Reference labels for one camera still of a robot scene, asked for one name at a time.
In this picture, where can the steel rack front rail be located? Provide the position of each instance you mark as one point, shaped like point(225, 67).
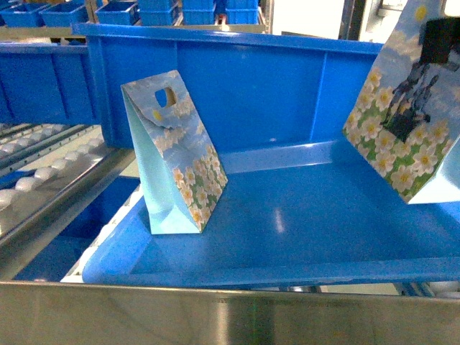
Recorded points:
point(59, 313)

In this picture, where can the white roller conveyor track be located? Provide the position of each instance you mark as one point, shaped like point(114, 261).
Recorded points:
point(50, 156)

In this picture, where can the flower gift bag with handle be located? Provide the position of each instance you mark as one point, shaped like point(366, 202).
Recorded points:
point(182, 177)

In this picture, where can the large blue plastic bin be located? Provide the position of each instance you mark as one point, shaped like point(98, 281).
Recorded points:
point(250, 90)

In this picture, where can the blue plastic tray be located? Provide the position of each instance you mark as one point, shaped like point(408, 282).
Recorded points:
point(307, 214)

